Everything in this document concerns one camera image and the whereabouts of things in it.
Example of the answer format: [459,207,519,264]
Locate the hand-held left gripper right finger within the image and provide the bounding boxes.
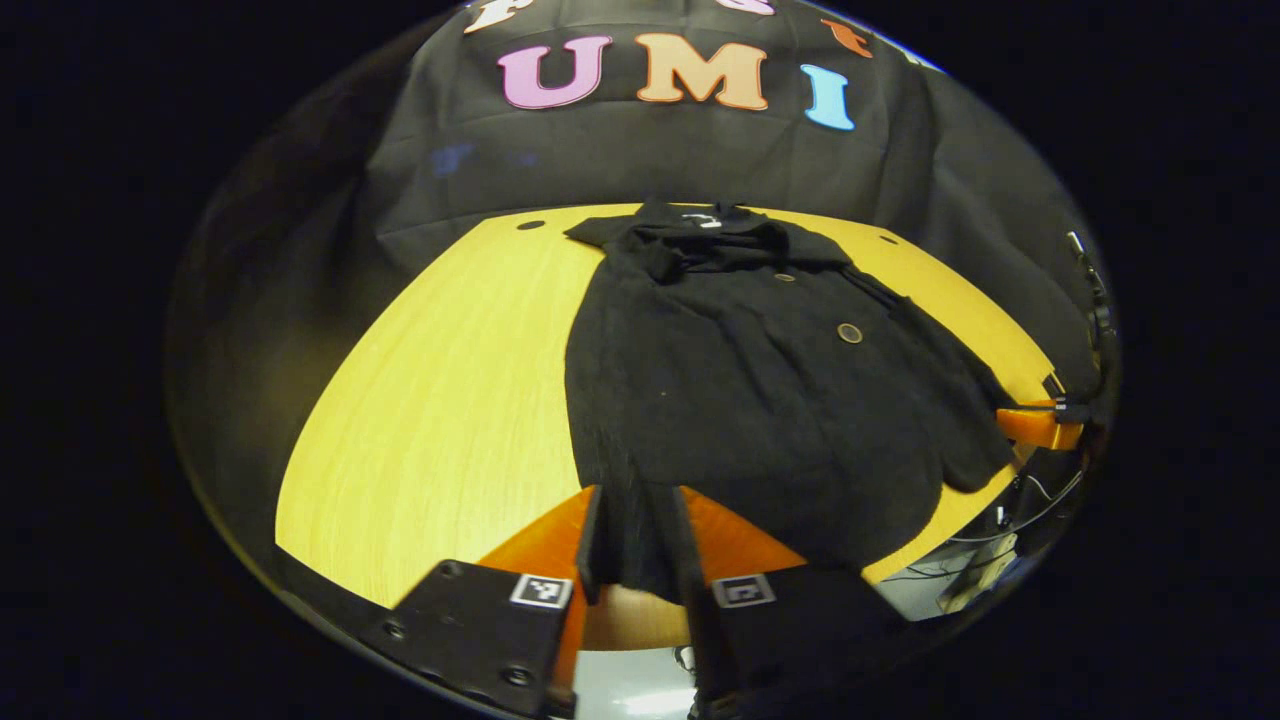
[672,487,913,720]

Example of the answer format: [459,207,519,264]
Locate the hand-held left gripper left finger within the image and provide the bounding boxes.
[360,485,604,720]

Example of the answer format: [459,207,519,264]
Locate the beige box on floor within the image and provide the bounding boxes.
[938,535,1022,613]

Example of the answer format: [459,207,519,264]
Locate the black backdrop cloth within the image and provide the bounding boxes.
[165,0,1113,421]

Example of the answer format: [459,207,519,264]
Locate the thin cable under table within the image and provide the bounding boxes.
[948,468,1086,546]

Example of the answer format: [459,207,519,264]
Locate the black button shirt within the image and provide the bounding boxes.
[563,200,1017,607]

